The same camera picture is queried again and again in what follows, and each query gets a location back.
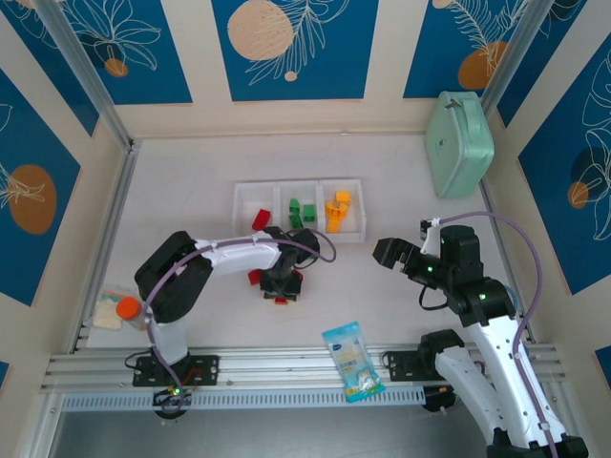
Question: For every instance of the large red lego brick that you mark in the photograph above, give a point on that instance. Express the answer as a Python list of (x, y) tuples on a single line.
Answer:
[(281, 301)]

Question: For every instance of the green lego brick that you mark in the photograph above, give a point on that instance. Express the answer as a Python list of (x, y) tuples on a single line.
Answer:
[(294, 205), (296, 222), (309, 212)]

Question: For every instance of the yellow lego brick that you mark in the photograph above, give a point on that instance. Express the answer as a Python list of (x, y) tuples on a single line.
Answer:
[(343, 196), (332, 225)]

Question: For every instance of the round yellow lego piece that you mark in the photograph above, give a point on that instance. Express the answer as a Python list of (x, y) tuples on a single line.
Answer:
[(334, 209)]

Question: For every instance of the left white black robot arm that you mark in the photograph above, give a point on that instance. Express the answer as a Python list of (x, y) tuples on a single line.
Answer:
[(238, 255)]

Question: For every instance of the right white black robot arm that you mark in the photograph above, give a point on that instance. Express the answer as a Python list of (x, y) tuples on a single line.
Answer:
[(496, 353)]

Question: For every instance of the light blue stethoscope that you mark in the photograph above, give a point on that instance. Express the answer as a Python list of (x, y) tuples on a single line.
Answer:
[(513, 296)]

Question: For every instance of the white three-compartment tray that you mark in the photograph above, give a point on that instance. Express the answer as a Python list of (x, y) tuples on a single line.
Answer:
[(253, 195)]

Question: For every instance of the blue white snack packet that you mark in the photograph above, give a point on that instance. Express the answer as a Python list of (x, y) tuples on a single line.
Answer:
[(353, 362)]

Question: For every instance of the mint green carry case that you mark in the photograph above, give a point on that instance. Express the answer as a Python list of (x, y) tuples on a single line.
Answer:
[(458, 148)]

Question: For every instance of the orange-lid clear bottle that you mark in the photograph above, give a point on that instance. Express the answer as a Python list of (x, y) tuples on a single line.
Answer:
[(128, 307)]

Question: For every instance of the clear bag of white snacks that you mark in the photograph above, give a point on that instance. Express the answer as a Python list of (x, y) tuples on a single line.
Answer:
[(107, 315)]

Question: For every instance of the aluminium side frame rail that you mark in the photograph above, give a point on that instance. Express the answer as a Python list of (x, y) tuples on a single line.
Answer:
[(489, 202), (119, 200)]

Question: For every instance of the aluminium front frame rail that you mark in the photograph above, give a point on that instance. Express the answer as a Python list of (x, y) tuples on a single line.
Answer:
[(286, 362)]

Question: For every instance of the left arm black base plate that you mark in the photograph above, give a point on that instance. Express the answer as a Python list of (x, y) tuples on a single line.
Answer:
[(200, 369)]

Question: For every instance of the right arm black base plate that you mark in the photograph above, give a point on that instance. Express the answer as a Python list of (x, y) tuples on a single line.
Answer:
[(403, 366)]

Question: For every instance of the aluminium corner post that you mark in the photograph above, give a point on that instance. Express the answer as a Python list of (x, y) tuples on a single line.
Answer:
[(514, 52), (97, 90)]

